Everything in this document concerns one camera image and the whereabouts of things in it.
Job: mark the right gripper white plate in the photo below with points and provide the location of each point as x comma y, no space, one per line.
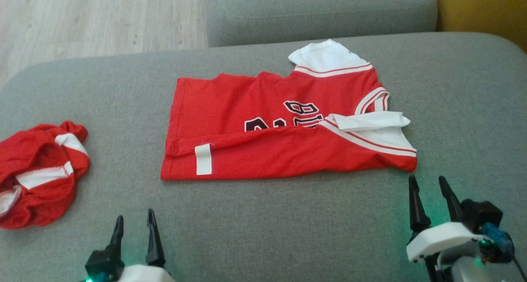
440,238

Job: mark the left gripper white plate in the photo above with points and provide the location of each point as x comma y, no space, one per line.
105,267

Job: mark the red shorts with white stripes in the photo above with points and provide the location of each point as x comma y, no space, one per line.
37,146

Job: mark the red and white jersey shirt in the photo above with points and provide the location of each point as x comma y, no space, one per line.
267,92

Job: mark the large grey sofa seat cushion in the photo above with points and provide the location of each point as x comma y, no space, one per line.
263,224

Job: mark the small grey sofa seat cushion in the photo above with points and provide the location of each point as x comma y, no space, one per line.
321,10

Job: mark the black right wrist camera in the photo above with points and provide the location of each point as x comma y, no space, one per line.
481,214

